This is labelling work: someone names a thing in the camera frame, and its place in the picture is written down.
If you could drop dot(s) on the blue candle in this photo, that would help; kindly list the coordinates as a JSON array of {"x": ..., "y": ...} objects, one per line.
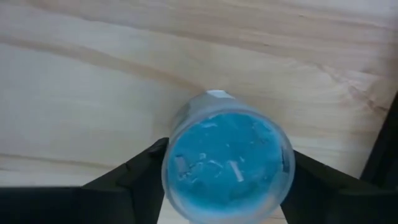
[{"x": 227, "y": 155}]

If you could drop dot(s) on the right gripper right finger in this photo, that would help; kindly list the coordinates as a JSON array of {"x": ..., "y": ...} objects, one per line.
[{"x": 335, "y": 199}]

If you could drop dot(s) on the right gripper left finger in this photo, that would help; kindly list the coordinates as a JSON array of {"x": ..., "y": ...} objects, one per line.
[{"x": 93, "y": 205}]

